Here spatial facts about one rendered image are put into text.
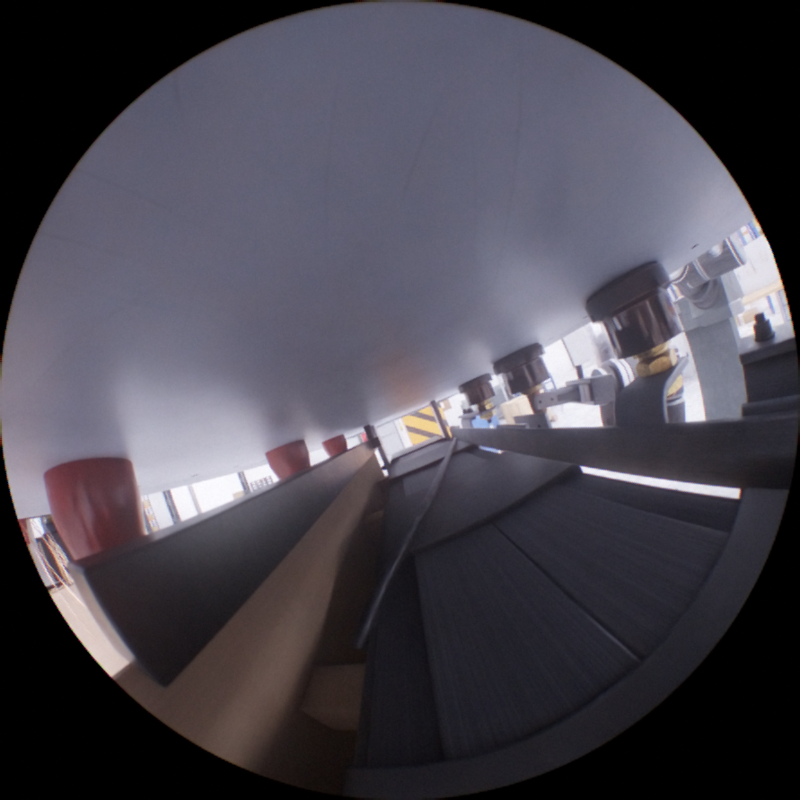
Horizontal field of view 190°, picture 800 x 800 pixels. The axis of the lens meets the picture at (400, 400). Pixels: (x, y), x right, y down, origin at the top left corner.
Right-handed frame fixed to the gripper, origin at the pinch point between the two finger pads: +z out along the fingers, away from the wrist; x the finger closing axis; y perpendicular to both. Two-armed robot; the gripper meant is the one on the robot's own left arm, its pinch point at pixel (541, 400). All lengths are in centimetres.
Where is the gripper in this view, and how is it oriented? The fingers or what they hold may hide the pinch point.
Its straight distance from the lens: 48.7
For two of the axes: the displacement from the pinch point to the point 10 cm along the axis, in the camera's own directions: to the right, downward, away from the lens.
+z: -9.3, 1.9, 3.0
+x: -3.0, 0.3, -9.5
